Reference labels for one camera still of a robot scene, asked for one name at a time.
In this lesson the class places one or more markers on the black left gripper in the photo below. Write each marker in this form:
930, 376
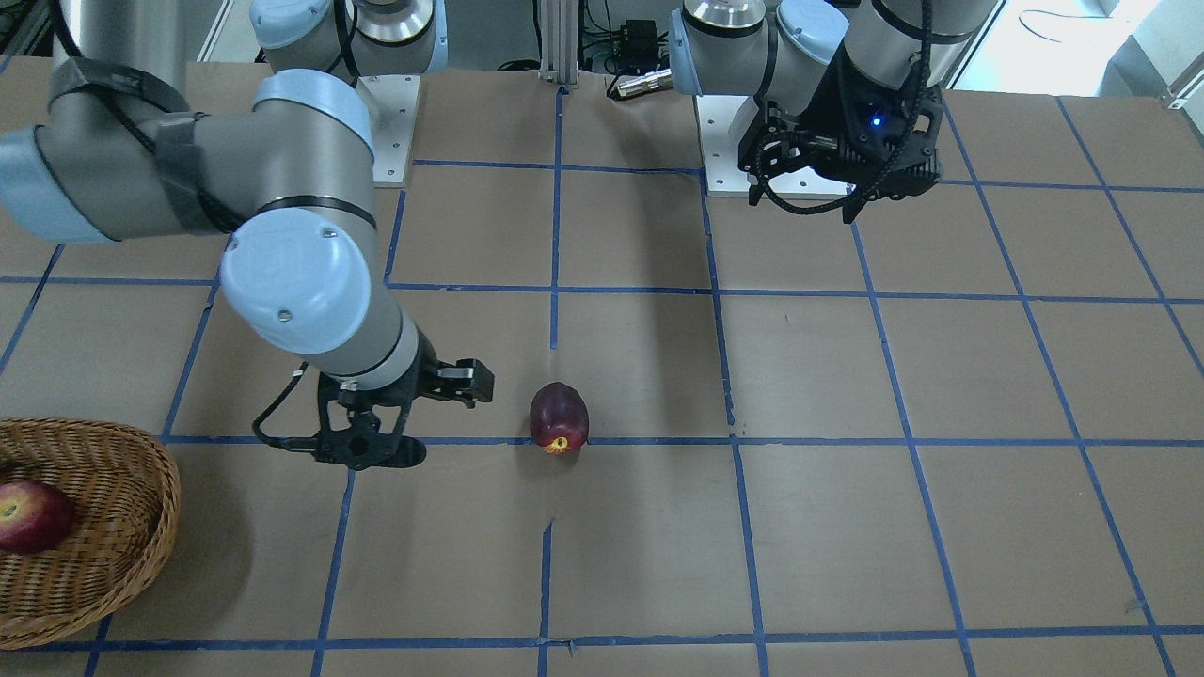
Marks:
840, 111

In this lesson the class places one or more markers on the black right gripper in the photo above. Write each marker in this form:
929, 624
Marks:
426, 372

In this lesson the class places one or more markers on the dark red apple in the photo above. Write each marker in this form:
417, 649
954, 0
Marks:
558, 419

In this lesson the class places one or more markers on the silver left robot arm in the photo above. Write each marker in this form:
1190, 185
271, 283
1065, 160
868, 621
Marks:
751, 48

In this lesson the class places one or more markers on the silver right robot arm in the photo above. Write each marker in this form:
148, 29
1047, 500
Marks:
124, 156

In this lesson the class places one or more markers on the woven wicker basket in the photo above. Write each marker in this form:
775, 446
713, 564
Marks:
127, 497

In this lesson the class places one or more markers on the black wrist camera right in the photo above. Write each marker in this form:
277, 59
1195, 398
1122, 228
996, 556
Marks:
349, 430

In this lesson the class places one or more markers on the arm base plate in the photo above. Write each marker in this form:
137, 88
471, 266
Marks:
723, 123
393, 104

